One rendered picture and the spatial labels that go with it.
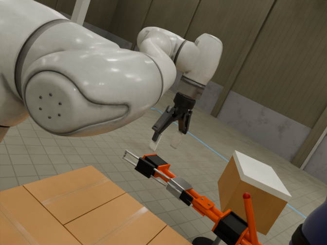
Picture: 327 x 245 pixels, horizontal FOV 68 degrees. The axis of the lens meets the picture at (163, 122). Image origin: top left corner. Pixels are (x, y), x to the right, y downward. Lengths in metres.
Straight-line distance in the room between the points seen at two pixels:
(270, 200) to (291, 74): 7.83
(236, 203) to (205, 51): 1.58
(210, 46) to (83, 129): 0.60
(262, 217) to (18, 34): 2.13
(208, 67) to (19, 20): 0.58
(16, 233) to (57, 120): 1.27
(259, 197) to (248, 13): 9.77
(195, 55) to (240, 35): 10.33
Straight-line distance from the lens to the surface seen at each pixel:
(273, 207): 2.24
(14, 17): 0.36
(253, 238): 0.83
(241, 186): 2.11
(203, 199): 0.87
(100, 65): 0.28
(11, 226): 1.54
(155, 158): 0.96
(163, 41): 0.80
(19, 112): 0.40
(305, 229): 0.76
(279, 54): 10.11
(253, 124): 9.85
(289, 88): 9.63
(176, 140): 0.95
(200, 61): 0.80
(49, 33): 0.33
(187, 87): 0.82
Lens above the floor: 1.63
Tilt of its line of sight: 15 degrees down
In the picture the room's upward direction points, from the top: 24 degrees clockwise
